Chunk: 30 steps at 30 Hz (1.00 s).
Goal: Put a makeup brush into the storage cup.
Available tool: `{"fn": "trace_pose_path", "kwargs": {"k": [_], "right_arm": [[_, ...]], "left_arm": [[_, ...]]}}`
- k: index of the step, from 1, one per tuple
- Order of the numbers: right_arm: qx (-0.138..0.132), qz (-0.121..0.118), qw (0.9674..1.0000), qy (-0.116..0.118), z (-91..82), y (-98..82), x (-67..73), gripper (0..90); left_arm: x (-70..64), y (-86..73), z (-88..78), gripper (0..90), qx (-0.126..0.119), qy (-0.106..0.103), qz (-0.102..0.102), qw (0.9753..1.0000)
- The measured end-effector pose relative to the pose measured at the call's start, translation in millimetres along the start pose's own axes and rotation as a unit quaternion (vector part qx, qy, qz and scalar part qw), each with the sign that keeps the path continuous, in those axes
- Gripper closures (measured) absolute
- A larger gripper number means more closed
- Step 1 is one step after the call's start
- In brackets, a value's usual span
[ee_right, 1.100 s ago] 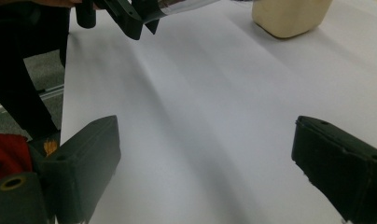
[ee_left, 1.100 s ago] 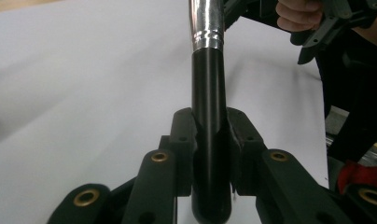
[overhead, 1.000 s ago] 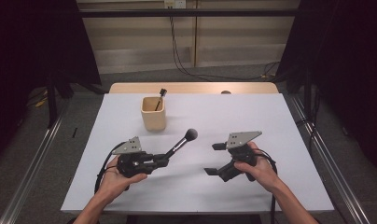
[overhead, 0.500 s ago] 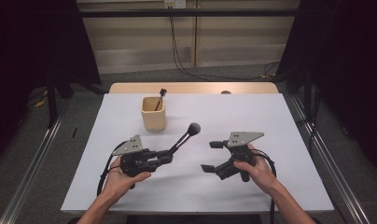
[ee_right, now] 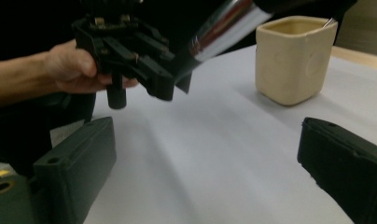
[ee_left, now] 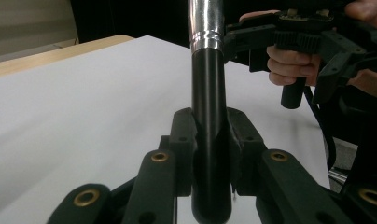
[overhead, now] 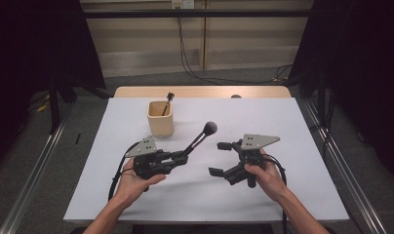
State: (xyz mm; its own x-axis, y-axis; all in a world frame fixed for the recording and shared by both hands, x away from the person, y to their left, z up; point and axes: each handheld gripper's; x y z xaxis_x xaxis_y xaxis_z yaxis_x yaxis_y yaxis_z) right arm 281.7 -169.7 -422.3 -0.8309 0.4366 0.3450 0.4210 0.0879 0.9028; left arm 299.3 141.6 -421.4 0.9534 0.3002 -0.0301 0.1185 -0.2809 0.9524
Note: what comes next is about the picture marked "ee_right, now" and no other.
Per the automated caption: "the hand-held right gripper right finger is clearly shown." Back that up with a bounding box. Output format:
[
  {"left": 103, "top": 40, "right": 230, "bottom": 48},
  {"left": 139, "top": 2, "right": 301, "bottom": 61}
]
[{"left": 297, "top": 116, "right": 377, "bottom": 224}]

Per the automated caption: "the wooden table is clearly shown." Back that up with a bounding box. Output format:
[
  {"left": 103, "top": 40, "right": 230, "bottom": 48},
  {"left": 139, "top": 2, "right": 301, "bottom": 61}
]
[{"left": 330, "top": 46, "right": 377, "bottom": 75}]

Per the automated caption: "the small thin black makeup brush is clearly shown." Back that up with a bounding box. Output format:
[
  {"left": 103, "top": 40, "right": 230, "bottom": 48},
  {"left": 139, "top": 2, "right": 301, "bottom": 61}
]
[{"left": 321, "top": 17, "right": 338, "bottom": 30}]

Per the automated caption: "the black curtain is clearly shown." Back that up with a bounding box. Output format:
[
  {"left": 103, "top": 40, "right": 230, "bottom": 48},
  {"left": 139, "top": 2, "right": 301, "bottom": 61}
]
[{"left": 0, "top": 0, "right": 259, "bottom": 63}]

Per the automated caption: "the cream ceramic cup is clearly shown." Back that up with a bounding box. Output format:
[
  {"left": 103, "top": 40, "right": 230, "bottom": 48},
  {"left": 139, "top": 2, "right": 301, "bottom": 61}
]
[{"left": 255, "top": 15, "right": 339, "bottom": 107}]

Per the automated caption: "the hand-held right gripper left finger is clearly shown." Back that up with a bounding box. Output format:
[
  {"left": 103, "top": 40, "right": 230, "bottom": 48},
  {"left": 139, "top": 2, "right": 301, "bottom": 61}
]
[{"left": 32, "top": 116, "right": 118, "bottom": 224}]

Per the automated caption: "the large black makeup brush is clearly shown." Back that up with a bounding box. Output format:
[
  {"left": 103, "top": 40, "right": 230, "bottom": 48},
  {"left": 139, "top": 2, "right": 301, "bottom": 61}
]
[{"left": 174, "top": 0, "right": 358, "bottom": 83}]

